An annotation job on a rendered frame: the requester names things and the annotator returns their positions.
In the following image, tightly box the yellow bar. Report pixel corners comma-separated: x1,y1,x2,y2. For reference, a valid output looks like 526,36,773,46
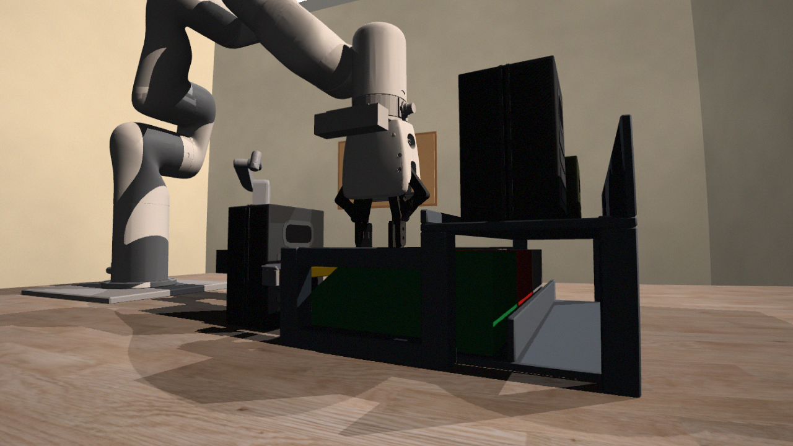
279,266,337,281

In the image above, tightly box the red open bin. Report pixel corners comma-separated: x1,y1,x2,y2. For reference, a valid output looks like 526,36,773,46
456,250,532,309

